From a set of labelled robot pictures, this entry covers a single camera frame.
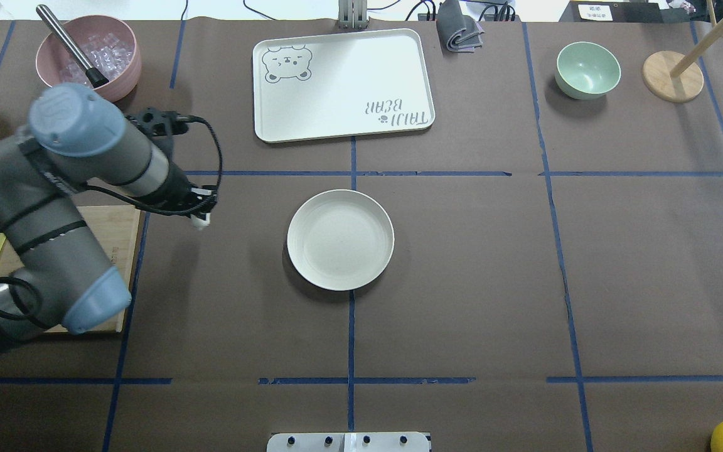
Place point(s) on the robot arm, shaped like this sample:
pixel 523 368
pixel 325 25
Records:
pixel 53 271

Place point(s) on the cream round plate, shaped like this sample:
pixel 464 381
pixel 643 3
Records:
pixel 340 240

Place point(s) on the wooden mug stand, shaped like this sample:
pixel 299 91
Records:
pixel 677 77

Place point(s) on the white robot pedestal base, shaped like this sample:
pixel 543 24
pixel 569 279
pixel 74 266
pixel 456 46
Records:
pixel 351 441

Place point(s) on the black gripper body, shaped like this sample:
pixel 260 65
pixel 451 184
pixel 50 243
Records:
pixel 181 184

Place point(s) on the bamboo cutting board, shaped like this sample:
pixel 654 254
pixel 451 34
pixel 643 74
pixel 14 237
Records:
pixel 115 227

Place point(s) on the white bear tray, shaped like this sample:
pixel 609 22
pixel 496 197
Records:
pixel 340 85

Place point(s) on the steel muddler black tip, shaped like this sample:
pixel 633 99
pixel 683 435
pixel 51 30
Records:
pixel 92 73

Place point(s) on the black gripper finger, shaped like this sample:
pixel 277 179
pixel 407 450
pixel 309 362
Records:
pixel 202 199

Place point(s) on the grey folded cloth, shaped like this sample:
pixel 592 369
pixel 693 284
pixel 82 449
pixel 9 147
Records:
pixel 459 33

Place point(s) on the black box white label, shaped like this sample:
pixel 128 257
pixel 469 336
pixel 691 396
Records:
pixel 612 12

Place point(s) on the aluminium frame post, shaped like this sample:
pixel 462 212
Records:
pixel 353 14

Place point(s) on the pink bowl with ice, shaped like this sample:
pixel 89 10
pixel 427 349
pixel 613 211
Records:
pixel 108 42

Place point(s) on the green bowl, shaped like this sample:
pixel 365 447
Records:
pixel 586 71

